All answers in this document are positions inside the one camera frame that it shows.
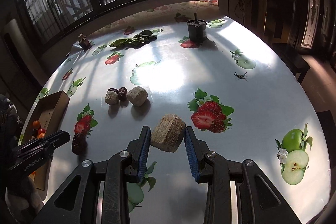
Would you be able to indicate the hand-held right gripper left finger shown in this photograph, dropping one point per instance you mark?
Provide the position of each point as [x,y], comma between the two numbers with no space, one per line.
[143,153]

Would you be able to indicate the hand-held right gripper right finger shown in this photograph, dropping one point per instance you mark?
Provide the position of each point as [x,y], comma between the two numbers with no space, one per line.
[190,153]

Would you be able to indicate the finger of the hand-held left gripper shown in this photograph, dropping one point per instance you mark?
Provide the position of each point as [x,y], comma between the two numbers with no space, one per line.
[36,149]
[61,136]

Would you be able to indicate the orange mandarin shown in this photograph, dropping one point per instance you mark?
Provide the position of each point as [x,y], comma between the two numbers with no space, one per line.
[36,124]
[40,136]

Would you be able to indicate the large red date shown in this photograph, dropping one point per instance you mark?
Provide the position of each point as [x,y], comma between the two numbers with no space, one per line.
[78,144]

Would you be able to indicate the red cherry tomato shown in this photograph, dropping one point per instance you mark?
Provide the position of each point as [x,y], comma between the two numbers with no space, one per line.
[41,131]

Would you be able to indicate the brown cardboard box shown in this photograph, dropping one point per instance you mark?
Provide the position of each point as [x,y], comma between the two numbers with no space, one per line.
[50,108]

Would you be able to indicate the person's left forearm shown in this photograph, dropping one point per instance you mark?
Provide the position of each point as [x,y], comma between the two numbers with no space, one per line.
[18,200]

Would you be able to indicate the person's grey clothing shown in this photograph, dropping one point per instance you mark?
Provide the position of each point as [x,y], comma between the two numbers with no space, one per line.
[8,113]

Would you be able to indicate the large beige fibrous chunk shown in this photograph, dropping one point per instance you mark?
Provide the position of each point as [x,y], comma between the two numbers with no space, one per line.
[137,96]

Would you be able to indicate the small red date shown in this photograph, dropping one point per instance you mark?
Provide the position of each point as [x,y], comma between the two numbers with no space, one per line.
[122,93]

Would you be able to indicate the dark wrinkled date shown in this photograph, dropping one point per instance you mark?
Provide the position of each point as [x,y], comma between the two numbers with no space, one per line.
[113,90]

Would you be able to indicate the fruit print tablecloth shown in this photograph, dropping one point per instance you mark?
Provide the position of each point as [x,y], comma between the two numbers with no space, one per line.
[170,77]

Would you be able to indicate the black toy spider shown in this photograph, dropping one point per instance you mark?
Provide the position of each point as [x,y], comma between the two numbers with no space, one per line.
[240,76]

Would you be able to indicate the green leafy vegetable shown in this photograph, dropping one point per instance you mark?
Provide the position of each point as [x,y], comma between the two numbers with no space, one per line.
[131,41]

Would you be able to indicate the dark wooden bench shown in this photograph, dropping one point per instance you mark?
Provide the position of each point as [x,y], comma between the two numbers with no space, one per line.
[294,61]

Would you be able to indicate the ornate glass door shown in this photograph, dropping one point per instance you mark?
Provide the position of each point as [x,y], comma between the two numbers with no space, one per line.
[312,11]

